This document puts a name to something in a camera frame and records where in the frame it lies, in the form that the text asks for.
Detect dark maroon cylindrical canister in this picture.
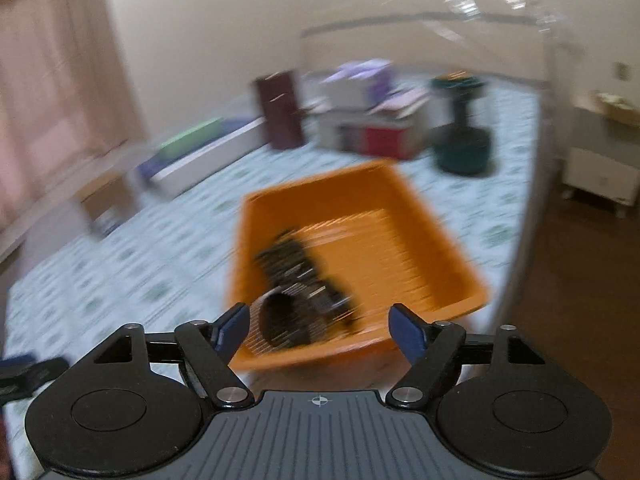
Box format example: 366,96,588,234
254,70,306,151

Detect clear plastic sheet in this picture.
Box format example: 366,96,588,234
300,0,582,113

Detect floral white tablecloth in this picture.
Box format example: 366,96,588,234
4,77,544,478

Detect black chunky bracelet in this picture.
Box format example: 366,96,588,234
314,278,364,336

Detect blue flat box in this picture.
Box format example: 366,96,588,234
137,117,262,184

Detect green long box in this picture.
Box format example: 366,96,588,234
157,117,222,160

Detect green glass jar with lid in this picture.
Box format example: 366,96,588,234
430,70,492,177

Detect dark beaded necklace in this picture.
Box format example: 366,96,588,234
254,228,327,296

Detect orange plastic tray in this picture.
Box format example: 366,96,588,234
229,160,489,372

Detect purple white tissue box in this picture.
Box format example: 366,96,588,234
321,58,395,110

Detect white bedside cabinet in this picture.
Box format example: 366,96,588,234
562,91,639,218

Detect long white box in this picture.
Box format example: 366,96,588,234
146,117,266,198

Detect brown cardboard box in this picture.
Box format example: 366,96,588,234
76,171,139,237

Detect stack of books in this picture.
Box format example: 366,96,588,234
307,88,430,160

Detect pink curtain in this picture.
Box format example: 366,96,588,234
1,0,144,229

